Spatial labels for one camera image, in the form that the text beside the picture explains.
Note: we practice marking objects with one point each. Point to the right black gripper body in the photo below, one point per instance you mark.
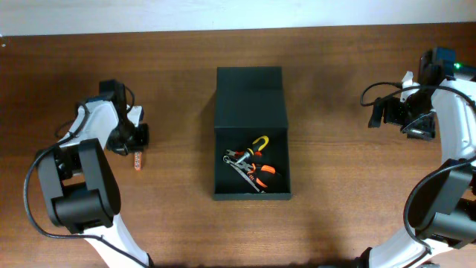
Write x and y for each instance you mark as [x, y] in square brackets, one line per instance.
[414, 115]

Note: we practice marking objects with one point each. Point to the orange socket bit rail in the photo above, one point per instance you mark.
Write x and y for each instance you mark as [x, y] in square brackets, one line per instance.
[138, 158]

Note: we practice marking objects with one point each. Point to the orange black long-nose pliers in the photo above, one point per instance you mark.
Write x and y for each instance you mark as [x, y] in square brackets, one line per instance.
[265, 177]

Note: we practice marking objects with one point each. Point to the silver metal wrench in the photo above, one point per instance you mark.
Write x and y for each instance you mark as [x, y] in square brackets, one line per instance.
[235, 166]

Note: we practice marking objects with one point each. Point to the yellow black screwdriver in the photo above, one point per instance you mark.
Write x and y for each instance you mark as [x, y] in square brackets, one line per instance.
[256, 147]

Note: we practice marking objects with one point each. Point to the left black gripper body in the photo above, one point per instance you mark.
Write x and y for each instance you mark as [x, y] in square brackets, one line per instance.
[130, 138]

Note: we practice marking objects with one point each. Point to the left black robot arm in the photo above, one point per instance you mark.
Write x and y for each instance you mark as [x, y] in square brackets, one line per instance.
[79, 188]

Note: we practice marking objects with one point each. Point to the dark green box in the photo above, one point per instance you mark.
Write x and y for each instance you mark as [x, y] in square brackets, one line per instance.
[250, 103]

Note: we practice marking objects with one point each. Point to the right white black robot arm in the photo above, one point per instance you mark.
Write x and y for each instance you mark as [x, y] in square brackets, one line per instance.
[439, 101]

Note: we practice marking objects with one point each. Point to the small orange-handled cutting pliers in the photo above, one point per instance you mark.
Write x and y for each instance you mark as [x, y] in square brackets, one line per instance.
[236, 153]

